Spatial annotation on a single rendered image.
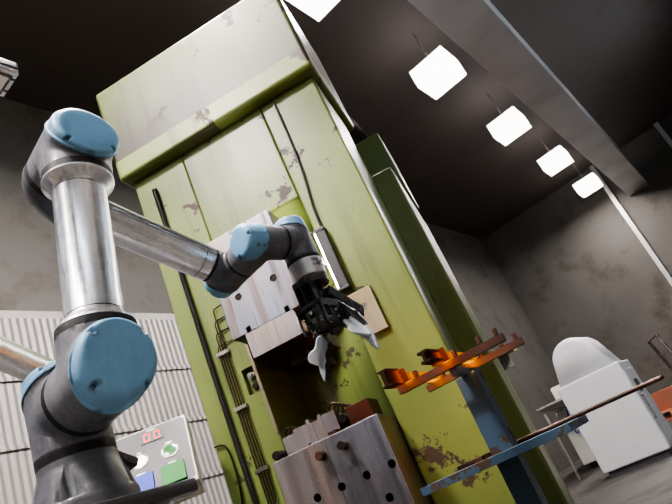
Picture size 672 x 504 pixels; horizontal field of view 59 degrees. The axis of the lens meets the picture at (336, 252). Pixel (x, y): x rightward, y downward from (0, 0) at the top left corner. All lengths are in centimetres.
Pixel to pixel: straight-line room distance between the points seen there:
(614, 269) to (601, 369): 651
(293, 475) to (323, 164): 116
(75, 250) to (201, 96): 181
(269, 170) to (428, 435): 120
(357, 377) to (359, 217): 67
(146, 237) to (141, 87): 177
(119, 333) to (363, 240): 144
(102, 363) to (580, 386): 632
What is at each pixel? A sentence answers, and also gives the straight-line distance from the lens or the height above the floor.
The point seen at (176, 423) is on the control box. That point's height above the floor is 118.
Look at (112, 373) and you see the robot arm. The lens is 85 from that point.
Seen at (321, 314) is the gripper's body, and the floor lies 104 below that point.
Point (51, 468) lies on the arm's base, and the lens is 97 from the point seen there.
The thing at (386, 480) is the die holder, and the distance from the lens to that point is 187.
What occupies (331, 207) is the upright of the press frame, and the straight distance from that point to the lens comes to 228.
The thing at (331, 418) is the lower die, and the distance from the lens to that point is 198.
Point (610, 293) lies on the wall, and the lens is 1319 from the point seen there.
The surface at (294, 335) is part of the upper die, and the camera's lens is 205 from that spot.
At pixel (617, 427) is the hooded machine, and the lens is 689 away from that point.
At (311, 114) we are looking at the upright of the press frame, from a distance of 248.
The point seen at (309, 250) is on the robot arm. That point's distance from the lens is 126.
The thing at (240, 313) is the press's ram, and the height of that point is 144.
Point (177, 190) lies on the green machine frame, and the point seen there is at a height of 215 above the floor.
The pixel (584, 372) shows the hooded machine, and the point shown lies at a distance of 693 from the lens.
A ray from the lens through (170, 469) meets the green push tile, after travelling 206.
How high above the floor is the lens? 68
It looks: 23 degrees up
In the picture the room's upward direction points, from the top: 24 degrees counter-clockwise
